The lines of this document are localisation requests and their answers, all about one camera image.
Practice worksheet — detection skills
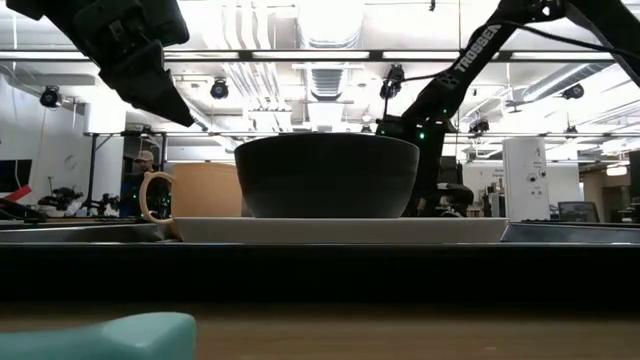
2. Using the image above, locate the teal handled spoon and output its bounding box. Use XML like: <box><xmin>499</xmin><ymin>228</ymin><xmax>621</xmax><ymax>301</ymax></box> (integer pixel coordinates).
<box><xmin>0</xmin><ymin>312</ymin><xmax>197</xmax><ymax>360</ymax></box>

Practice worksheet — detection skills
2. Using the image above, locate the black wall screen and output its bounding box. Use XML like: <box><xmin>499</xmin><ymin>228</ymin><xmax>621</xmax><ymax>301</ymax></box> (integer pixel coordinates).
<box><xmin>0</xmin><ymin>159</ymin><xmax>34</xmax><ymax>194</ymax></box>

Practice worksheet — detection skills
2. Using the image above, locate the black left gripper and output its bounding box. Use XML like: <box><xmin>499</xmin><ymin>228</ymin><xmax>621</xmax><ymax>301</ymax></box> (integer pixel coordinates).
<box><xmin>4</xmin><ymin>0</ymin><xmax>196</xmax><ymax>129</ymax></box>

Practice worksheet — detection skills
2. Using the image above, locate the black stand pole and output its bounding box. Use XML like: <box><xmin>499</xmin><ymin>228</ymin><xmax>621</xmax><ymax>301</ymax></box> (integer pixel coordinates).
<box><xmin>87</xmin><ymin>133</ymin><xmax>97</xmax><ymax>217</ymax></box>

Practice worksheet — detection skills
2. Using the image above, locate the brown wooden cabinet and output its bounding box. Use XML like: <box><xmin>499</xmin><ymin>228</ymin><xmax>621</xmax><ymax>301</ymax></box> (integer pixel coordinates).
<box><xmin>581</xmin><ymin>168</ymin><xmax>632</xmax><ymax>224</ymax></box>

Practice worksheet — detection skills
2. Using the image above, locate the dark grey bowl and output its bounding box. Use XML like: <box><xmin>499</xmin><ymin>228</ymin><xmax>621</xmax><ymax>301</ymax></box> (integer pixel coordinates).
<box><xmin>233</xmin><ymin>132</ymin><xmax>421</xmax><ymax>220</ymax></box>

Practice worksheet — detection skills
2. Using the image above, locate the white pillar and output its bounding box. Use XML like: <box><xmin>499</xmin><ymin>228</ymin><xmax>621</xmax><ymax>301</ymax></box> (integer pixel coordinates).
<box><xmin>502</xmin><ymin>136</ymin><xmax>551</xmax><ymax>224</ymax></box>

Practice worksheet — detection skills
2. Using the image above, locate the person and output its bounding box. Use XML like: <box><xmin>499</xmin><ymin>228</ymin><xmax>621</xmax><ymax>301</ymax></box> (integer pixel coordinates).
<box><xmin>121</xmin><ymin>149</ymin><xmax>174</xmax><ymax>219</ymax></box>

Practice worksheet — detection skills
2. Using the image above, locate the silver ceiling air duct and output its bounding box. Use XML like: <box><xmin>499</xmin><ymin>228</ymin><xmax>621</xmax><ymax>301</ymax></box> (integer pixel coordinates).
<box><xmin>294</xmin><ymin>0</ymin><xmax>367</xmax><ymax>102</ymax></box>

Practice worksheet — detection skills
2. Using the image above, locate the white plate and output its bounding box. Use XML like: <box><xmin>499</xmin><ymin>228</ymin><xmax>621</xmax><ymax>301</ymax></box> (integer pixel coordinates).
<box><xmin>172</xmin><ymin>216</ymin><xmax>511</xmax><ymax>245</ymax></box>

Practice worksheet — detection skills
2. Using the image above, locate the black serving tray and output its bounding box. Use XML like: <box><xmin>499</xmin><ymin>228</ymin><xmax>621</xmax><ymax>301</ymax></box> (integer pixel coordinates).
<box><xmin>0</xmin><ymin>221</ymin><xmax>640</xmax><ymax>305</ymax></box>

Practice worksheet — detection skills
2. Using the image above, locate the dark chair back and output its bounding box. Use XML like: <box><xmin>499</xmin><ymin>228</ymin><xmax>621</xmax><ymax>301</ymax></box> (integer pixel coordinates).
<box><xmin>558</xmin><ymin>201</ymin><xmax>599</xmax><ymax>224</ymax></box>

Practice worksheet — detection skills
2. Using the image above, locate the beige mug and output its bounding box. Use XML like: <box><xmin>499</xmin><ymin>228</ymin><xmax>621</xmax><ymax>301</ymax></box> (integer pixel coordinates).
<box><xmin>138</xmin><ymin>161</ymin><xmax>245</xmax><ymax>226</ymax></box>

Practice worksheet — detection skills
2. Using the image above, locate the red strap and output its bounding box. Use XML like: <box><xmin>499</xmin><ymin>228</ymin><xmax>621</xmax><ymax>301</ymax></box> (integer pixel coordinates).
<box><xmin>0</xmin><ymin>183</ymin><xmax>34</xmax><ymax>204</ymax></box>

